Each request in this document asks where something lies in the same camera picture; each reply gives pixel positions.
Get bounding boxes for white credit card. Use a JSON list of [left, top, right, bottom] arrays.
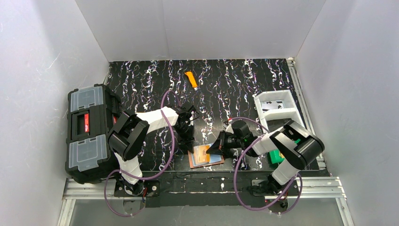
[[261, 101, 284, 112]]

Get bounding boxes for black toolbox with clear lids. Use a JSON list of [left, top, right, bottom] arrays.
[[65, 84, 121, 184]]

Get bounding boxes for orange credit card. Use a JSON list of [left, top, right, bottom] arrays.
[[193, 145, 210, 165]]

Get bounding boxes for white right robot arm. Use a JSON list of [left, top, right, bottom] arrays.
[[206, 120, 325, 190]]

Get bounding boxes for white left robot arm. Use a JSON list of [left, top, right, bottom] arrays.
[[107, 104, 198, 186]]

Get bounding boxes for green plastic bin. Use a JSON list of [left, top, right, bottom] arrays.
[[269, 148, 285, 164]]

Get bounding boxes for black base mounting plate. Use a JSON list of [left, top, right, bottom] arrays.
[[113, 170, 276, 208]]

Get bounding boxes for white plastic bin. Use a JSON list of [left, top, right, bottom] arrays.
[[254, 89, 305, 130]]

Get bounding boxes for orange utility knife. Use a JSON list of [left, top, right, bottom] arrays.
[[184, 71, 198, 90]]

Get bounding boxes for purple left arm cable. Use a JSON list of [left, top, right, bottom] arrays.
[[103, 89, 182, 218]]

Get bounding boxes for aluminium frame rail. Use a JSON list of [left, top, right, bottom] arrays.
[[58, 177, 354, 226]]

